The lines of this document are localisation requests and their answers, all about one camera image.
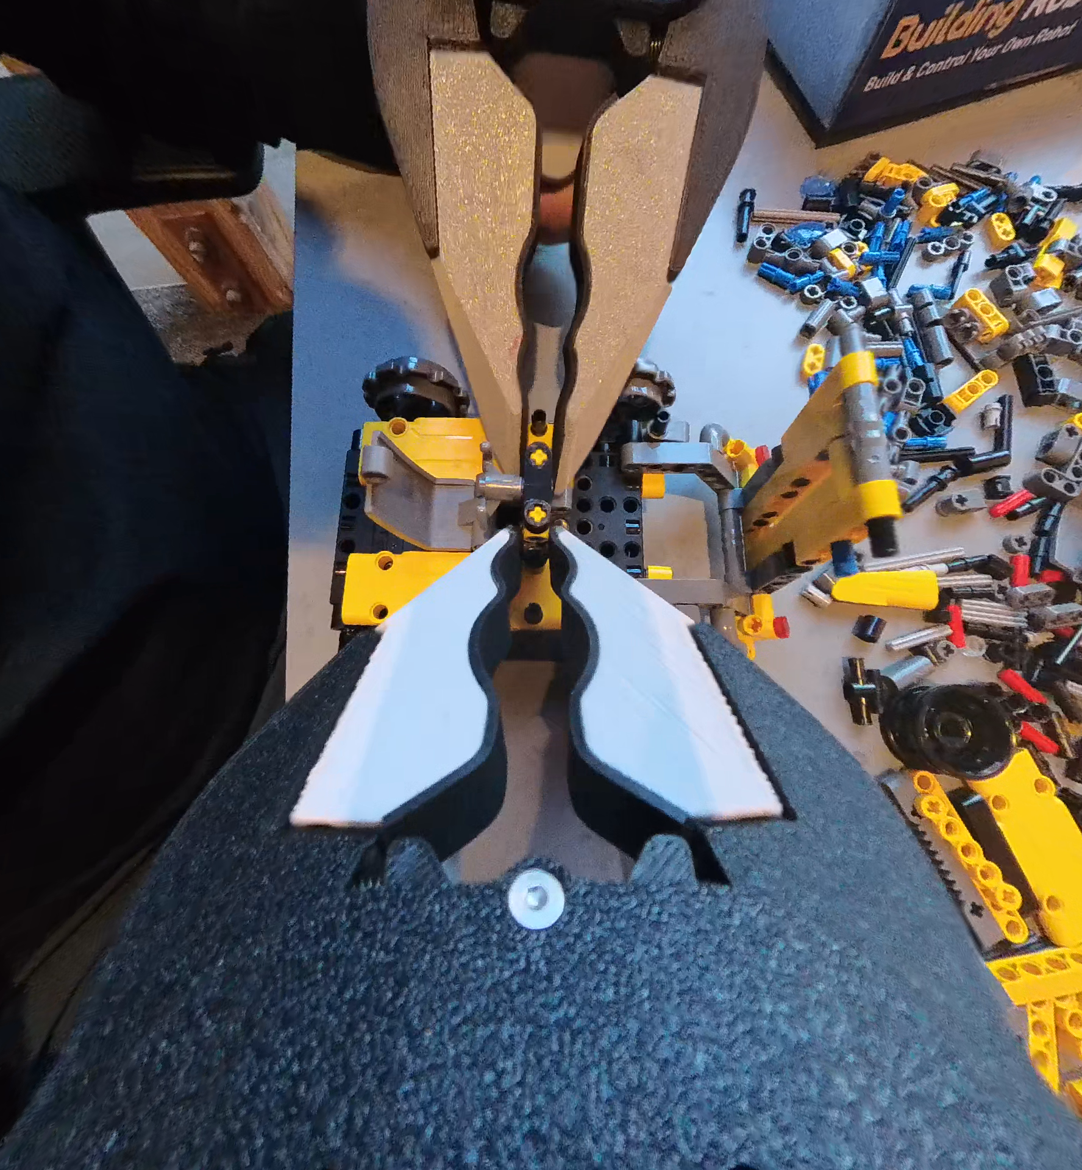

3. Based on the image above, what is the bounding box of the wooden beam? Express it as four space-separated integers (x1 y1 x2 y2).
125 183 296 317

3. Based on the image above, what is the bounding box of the dark blue cardboard kit box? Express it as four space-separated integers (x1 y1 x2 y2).
764 0 1082 147

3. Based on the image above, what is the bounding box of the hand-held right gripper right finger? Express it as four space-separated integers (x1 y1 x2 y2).
550 530 784 865

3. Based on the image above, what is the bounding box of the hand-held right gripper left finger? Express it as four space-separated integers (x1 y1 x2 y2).
290 528 524 865

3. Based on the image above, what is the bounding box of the yellow toy vehicle assembly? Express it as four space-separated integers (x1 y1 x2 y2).
331 351 908 659

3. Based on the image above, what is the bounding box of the pile of yellow building pieces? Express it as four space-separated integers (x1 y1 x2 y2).
879 750 1082 1153

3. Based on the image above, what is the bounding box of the pile of mixed small pieces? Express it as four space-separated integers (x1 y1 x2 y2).
733 151 1082 879

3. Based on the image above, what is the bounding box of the person's left forearm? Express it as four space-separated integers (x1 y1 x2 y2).
0 0 395 197

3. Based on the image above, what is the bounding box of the grey desk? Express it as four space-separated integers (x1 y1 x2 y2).
285 55 1082 1007

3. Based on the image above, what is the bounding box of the black beam with yellow pins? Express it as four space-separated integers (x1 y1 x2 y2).
519 411 560 565

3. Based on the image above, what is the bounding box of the person's leg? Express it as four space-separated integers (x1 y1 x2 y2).
170 310 293 705

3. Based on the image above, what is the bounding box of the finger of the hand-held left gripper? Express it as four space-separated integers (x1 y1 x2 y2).
555 74 707 479
428 47 544 466

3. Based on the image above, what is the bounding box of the plain black tyre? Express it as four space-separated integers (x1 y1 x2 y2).
879 685 1022 779

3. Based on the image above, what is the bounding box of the person's left hand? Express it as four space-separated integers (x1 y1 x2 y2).
538 178 590 247

